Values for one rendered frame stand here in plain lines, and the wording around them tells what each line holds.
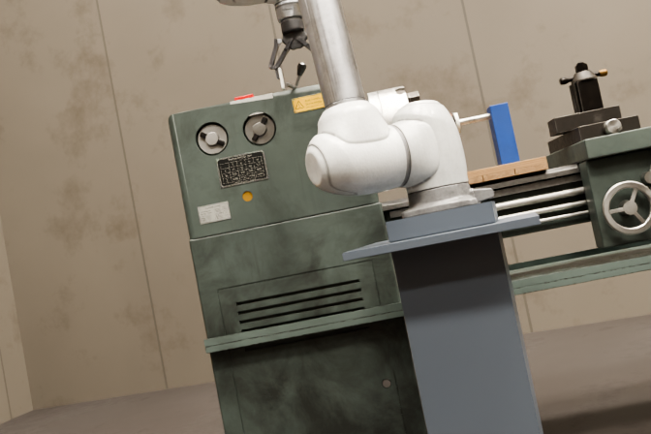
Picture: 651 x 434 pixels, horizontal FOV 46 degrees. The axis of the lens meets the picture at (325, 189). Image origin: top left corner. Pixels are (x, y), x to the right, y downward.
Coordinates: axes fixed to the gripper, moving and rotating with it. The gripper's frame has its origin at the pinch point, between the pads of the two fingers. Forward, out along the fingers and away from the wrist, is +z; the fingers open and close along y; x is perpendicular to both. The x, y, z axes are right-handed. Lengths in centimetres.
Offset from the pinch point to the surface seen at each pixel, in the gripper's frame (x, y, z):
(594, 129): -11, 84, 35
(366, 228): -14, 11, 50
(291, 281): -14, -14, 62
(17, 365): 273, -250, 97
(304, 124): -13.9, -1.3, 15.8
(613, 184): -14, 85, 52
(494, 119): 8, 59, 24
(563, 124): -1, 78, 30
